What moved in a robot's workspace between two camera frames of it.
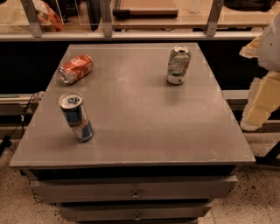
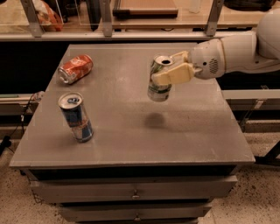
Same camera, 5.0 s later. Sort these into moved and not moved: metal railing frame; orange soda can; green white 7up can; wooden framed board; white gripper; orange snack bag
Moved: white gripper; green white 7up can
Not moved: orange soda can; orange snack bag; wooden framed board; metal railing frame
